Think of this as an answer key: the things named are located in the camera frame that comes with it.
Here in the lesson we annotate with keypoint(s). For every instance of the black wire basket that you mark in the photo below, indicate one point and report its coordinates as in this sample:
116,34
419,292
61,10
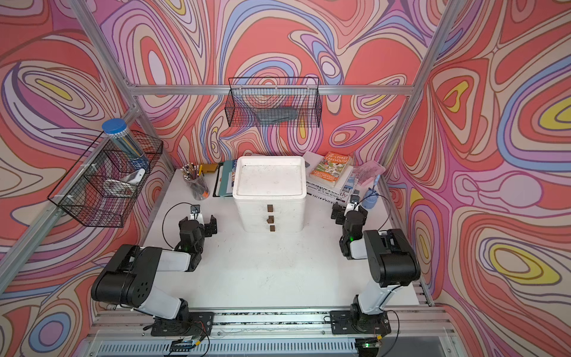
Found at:
96,197
291,102

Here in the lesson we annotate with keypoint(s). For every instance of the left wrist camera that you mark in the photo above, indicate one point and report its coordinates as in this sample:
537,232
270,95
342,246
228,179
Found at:
196,214

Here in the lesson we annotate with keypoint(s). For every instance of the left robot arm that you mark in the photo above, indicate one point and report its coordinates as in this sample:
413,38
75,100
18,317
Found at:
128,279

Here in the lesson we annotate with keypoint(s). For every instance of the orange treehouse book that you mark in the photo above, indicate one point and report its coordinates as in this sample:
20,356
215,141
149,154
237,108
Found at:
330,168

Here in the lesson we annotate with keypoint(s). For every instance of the pencil cup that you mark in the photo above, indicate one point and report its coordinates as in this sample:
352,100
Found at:
192,175

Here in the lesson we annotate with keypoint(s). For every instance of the black wire basket left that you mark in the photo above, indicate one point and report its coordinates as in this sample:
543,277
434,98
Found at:
96,197

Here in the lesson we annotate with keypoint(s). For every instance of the black wire basket back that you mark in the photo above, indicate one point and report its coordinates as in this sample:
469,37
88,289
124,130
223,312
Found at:
291,102

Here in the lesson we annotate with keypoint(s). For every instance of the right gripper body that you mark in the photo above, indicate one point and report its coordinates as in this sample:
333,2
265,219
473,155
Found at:
339,213

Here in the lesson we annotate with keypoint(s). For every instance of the blue desk lamp base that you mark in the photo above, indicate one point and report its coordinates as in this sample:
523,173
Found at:
370,199

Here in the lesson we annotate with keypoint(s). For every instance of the blue lid pencil tube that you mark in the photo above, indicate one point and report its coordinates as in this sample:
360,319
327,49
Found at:
118,131

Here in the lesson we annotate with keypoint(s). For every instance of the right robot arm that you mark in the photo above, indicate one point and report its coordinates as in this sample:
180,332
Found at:
391,259

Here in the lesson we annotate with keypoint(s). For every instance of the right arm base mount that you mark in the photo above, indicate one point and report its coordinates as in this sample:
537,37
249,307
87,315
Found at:
346,322

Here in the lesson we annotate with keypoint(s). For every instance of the white object in basket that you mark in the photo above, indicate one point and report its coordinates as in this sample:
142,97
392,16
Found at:
134,178

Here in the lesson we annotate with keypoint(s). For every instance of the white book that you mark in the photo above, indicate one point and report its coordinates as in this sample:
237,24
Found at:
312,160

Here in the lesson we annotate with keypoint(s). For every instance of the pink plastic case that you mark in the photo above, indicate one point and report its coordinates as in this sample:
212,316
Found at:
368,172

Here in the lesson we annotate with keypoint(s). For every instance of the white drawer cabinet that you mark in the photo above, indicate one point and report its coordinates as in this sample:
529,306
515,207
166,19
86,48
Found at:
270,193

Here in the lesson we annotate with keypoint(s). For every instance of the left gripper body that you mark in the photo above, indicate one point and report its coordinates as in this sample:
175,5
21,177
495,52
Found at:
209,229

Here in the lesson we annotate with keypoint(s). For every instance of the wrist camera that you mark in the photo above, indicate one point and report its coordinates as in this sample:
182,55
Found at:
196,214
353,202

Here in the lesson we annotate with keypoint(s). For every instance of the teal folder with book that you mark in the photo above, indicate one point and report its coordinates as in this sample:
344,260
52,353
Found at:
225,179

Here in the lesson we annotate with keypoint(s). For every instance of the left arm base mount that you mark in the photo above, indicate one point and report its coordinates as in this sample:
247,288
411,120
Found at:
192,324

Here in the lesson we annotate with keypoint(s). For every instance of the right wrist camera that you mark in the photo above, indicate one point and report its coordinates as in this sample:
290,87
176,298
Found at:
353,202

